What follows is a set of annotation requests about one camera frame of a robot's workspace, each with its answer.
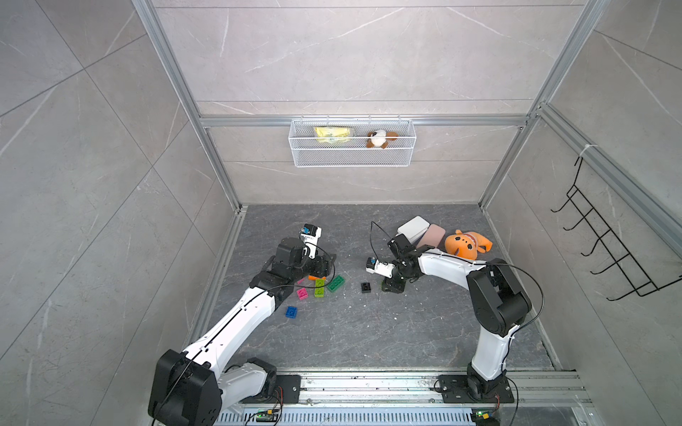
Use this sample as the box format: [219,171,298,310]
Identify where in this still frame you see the dark green lego brick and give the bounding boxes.
[326,275,346,293]

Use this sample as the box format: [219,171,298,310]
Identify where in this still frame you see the lime green long brick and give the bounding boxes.
[314,279,326,298]

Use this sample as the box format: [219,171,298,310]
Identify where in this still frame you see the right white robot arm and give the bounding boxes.
[366,234,532,400]

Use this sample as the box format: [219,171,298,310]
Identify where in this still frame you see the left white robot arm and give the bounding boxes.
[147,238,336,425]

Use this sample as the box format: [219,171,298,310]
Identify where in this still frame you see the blue lego brick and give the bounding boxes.
[285,306,298,319]

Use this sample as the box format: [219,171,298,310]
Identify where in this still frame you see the white rectangular box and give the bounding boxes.
[397,216,431,243]

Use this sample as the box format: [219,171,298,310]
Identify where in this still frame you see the pink rectangular box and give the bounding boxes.
[417,224,446,249]

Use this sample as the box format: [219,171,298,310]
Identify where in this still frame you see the orange plush toy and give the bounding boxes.
[445,230,493,261]

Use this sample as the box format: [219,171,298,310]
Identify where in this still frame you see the yellow packet in basket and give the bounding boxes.
[314,126,355,145]

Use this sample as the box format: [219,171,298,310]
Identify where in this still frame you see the brown white plush toy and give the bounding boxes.
[366,130,399,149]

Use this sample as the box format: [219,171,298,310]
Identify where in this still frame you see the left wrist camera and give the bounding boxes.
[299,224,323,259]

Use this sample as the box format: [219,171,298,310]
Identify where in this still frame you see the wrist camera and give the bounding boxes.
[365,257,396,278]
[299,224,323,259]

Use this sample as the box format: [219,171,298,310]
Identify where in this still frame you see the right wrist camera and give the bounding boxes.
[365,257,396,278]

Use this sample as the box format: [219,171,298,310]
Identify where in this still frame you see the white wire basket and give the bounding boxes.
[288,117,417,168]

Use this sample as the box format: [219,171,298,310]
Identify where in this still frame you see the aluminium mounting rail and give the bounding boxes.
[277,368,591,408]

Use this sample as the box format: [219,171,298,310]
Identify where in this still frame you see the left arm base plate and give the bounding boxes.
[241,375,302,404]

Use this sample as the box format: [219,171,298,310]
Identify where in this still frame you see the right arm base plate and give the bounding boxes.
[433,374,515,404]

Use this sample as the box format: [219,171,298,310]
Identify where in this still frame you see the black wall hook rack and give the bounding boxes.
[551,156,681,302]

